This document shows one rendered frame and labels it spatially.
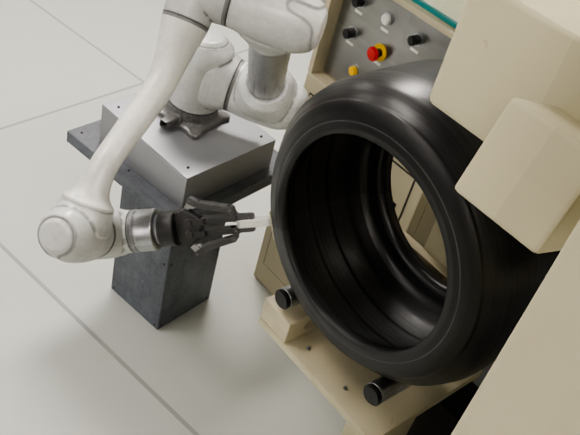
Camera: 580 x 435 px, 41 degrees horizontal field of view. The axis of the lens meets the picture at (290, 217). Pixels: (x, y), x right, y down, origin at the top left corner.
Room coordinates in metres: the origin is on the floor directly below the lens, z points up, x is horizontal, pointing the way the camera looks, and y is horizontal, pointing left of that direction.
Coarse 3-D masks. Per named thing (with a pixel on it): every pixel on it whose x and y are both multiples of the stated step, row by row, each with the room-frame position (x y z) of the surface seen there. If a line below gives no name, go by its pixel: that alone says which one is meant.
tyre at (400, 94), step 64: (320, 128) 1.16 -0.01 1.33; (384, 128) 1.08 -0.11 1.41; (448, 128) 1.05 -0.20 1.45; (320, 192) 1.34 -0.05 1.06; (384, 192) 1.38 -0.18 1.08; (448, 192) 0.98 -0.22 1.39; (320, 256) 1.25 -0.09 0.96; (384, 256) 1.33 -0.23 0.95; (448, 256) 0.95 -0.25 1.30; (512, 256) 0.94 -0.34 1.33; (320, 320) 1.07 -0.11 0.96; (384, 320) 1.17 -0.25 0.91; (448, 320) 0.92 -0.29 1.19; (512, 320) 0.92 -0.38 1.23
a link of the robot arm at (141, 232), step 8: (152, 208) 1.22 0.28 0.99; (128, 216) 1.19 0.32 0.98; (136, 216) 1.19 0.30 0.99; (144, 216) 1.19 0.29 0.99; (152, 216) 1.19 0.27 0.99; (128, 224) 1.17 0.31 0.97; (136, 224) 1.17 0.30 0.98; (144, 224) 1.17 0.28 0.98; (152, 224) 1.18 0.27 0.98; (128, 232) 1.16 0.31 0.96; (136, 232) 1.16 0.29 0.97; (144, 232) 1.16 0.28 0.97; (152, 232) 1.17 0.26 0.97; (128, 240) 1.15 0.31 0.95; (136, 240) 1.15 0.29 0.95; (144, 240) 1.15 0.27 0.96; (152, 240) 1.16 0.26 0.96; (136, 248) 1.15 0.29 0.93; (144, 248) 1.16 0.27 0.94; (152, 248) 1.16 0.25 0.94; (160, 248) 1.18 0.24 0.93
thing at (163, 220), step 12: (156, 216) 1.20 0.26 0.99; (168, 216) 1.19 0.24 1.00; (180, 216) 1.20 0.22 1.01; (192, 216) 1.21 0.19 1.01; (156, 228) 1.17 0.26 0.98; (168, 228) 1.17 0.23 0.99; (180, 228) 1.19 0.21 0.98; (192, 228) 1.20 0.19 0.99; (204, 228) 1.21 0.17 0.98; (168, 240) 1.17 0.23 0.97; (180, 240) 1.19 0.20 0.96; (192, 240) 1.19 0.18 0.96
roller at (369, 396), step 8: (368, 384) 0.99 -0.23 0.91; (376, 384) 0.99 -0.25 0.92; (384, 384) 0.99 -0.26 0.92; (392, 384) 1.00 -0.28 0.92; (400, 384) 1.01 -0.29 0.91; (368, 392) 0.98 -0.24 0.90; (376, 392) 0.97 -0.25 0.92; (384, 392) 0.98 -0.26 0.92; (392, 392) 0.99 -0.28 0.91; (368, 400) 0.97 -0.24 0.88; (376, 400) 0.96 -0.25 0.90; (384, 400) 0.97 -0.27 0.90
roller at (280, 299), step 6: (282, 288) 1.17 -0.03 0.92; (288, 288) 1.17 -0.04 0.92; (276, 294) 1.17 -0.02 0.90; (282, 294) 1.16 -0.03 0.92; (288, 294) 1.16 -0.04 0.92; (294, 294) 1.16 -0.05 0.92; (276, 300) 1.16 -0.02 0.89; (282, 300) 1.15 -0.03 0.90; (288, 300) 1.15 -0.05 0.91; (294, 300) 1.16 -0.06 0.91; (282, 306) 1.15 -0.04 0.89; (288, 306) 1.15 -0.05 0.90
